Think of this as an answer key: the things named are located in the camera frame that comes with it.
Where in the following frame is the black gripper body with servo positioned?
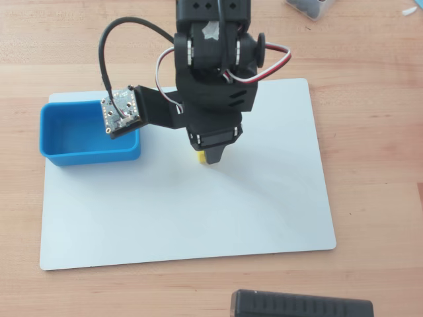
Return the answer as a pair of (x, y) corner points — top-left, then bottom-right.
(174, 71), (258, 133)

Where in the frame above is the black movable gripper finger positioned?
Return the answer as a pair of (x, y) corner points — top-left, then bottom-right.
(187, 123), (245, 165)

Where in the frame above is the white rectangular board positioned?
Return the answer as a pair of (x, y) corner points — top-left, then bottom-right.
(39, 78), (337, 271)

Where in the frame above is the blue rectangular bin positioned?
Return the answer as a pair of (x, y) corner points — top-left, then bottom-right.
(39, 101), (142, 167)

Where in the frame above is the grey tape piece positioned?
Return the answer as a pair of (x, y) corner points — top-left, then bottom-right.
(202, 20), (221, 41)

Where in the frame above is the clear plastic container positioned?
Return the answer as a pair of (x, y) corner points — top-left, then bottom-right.
(284, 0), (334, 21)

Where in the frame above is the black ribbed device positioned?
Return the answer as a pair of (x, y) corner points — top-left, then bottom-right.
(230, 289), (375, 317)

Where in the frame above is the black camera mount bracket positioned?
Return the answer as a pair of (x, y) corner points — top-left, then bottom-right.
(132, 85), (186, 130)

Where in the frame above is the white red black servo cable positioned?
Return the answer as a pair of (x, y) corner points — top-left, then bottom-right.
(223, 42), (293, 85)

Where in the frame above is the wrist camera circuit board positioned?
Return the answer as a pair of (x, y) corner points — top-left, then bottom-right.
(100, 85), (146, 139)

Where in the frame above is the thick black camera cable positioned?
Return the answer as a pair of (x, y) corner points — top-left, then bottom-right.
(98, 18), (176, 115)

